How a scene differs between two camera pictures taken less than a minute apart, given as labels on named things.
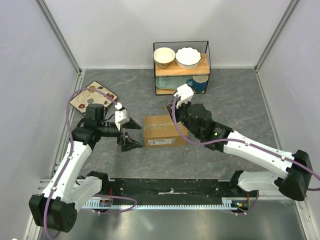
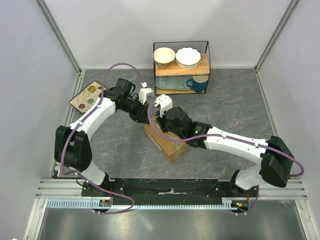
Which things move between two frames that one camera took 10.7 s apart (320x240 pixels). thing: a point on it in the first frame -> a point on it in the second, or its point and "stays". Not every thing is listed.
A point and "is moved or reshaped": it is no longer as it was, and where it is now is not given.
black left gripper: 128,143 -> 141,116
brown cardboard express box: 161,130 is moved or reshaped
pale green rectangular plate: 171,82 stays
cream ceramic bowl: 163,57 stays
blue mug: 198,83 stays
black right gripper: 178,108 -> 160,121
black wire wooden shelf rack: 178,63 stays
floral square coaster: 93,97 stays
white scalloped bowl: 188,58 stays
